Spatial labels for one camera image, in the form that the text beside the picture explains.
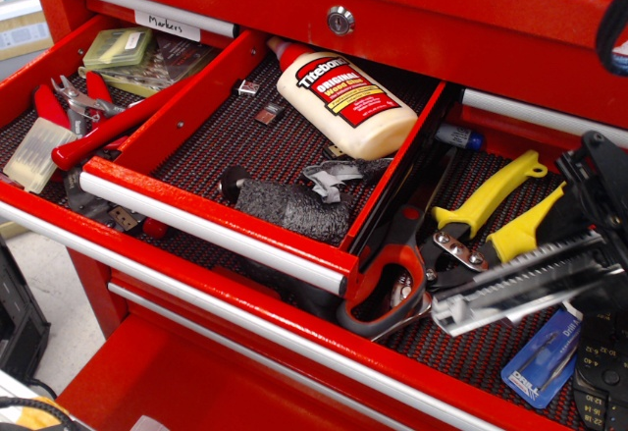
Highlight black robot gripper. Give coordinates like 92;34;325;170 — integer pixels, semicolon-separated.
555;131;627;313

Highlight silver metal box cutter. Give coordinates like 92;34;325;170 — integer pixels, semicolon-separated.
431;230;620;337

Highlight wide open red drawer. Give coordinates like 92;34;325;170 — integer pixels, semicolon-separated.
1;15;627;430

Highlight silver round drawer lock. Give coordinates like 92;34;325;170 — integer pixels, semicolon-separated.
327;5;355;36

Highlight small open red drawer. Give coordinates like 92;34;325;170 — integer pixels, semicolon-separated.
80;31;446;297

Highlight blue drill bit packet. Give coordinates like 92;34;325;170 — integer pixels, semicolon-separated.
501;309;582;409

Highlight blue capped marker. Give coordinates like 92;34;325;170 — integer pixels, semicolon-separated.
435;123;485;151

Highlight crumpled grey tape piece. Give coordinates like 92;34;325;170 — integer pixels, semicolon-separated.
302;158;393;204

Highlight black grinding stone bit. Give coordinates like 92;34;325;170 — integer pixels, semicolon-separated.
220;166;350;244

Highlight Titebond wood glue bottle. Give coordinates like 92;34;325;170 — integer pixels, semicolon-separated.
267;36;418;160

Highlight red tool chest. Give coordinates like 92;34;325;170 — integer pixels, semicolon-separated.
0;0;628;431

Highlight small silver usb dongle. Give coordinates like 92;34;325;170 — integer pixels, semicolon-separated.
235;80;260;96

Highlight drill bit index card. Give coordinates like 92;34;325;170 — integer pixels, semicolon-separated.
78;32;221;98

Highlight white markers label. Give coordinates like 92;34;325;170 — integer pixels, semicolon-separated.
133;10;201;42

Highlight green plastic parts case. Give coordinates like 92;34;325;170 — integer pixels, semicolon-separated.
82;27;152;70

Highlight black crate on floor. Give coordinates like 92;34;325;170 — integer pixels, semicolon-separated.
1;240;50;382

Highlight clear plastic bit case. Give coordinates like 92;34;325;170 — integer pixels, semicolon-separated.
3;117;78;193

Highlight black wire stripper crimper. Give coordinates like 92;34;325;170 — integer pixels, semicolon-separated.
573;310;627;430

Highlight yellow handled tin snips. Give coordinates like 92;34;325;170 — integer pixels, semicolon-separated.
382;148;570;324

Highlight red black handled scissors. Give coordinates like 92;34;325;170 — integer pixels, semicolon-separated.
337;147;457;340

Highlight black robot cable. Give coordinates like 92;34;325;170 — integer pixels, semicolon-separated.
595;0;628;78

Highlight long red handled tool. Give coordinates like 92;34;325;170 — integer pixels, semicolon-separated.
51;78;191;171

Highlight red handled flush cutters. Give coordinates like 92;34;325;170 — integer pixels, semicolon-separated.
33;71;126;136

